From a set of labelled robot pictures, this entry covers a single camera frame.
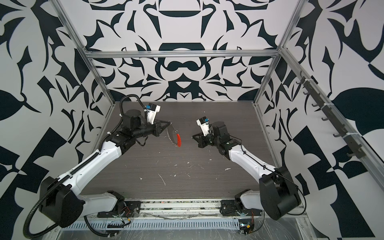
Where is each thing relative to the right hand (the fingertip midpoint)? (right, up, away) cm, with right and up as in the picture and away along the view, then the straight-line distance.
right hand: (195, 135), depth 82 cm
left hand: (-12, +8, -7) cm, 17 cm away
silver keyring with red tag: (-11, -1, -4) cm, 11 cm away
